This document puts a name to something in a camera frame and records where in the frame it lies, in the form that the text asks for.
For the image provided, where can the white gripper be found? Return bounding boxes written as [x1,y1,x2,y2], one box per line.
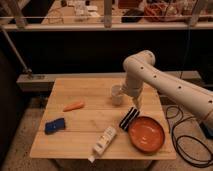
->
[122,83,143,110]

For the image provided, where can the blue sponge block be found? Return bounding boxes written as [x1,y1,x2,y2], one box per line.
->
[44,118,65,135]

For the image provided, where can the black floor cable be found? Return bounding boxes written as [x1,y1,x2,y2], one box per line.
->
[164,104,211,169]

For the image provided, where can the white plastic cup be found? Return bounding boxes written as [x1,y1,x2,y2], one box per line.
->
[111,85,123,106]

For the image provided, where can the wooden table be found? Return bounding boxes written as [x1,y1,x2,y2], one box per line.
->
[30,78,176,160]

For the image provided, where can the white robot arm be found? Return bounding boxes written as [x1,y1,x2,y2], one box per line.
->
[122,50,213,129]

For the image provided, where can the orange carrot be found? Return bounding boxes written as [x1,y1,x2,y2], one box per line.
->
[63,102,85,112]

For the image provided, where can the white plastic bottle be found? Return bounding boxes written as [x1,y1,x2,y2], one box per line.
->
[88,126,117,163]

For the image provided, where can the orange round plate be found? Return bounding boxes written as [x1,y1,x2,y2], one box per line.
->
[128,116,165,154]

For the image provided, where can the black white striped block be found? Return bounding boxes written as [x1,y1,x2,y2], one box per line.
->
[119,107,140,131]

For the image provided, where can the metal railing frame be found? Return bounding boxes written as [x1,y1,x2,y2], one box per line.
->
[0,0,213,82]

